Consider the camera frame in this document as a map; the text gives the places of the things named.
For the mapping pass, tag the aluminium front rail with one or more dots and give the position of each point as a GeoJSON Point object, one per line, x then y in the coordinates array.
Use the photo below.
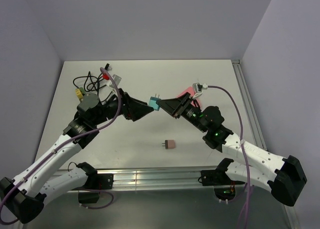
{"type": "Point", "coordinates": [155, 179]}

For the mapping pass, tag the pink plug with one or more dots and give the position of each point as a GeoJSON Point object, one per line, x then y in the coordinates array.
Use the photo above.
{"type": "Point", "coordinates": [169, 144]}

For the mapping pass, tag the green power strip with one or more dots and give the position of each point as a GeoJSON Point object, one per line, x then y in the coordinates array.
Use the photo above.
{"type": "Point", "coordinates": [83, 90]}

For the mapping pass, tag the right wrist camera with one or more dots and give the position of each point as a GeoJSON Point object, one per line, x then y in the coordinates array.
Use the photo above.
{"type": "Point", "coordinates": [198, 89]}

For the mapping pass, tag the blue plug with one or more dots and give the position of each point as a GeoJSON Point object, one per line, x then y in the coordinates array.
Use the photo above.
{"type": "Point", "coordinates": [153, 102]}

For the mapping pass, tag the aluminium rail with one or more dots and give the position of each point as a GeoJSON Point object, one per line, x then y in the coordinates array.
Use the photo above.
{"type": "Point", "coordinates": [249, 107]}
{"type": "Point", "coordinates": [155, 179]}

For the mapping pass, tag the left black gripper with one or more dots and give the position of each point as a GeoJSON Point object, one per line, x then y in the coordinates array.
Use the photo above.
{"type": "Point", "coordinates": [132, 108]}

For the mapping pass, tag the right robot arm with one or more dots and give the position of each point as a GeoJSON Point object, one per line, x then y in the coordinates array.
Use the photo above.
{"type": "Point", "coordinates": [283, 177]}

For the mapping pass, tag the yellow plug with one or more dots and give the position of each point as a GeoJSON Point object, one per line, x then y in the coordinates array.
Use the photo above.
{"type": "Point", "coordinates": [79, 94]}

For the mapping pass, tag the pink triangular power strip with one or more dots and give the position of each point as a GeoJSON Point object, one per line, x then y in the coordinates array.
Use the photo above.
{"type": "Point", "coordinates": [190, 90]}

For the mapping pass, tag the aluminium right rail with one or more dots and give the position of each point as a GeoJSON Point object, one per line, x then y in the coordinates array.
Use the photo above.
{"type": "Point", "coordinates": [249, 107]}

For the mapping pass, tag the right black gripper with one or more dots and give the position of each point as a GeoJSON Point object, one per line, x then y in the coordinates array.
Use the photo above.
{"type": "Point", "coordinates": [176, 106]}

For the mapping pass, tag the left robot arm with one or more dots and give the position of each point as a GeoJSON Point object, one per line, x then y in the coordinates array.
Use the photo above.
{"type": "Point", "coordinates": [27, 193]}

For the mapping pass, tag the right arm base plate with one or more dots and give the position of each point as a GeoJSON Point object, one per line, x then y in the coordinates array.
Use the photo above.
{"type": "Point", "coordinates": [214, 177]}

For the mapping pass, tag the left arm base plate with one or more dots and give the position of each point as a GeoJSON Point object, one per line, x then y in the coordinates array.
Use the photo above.
{"type": "Point", "coordinates": [99, 181]}

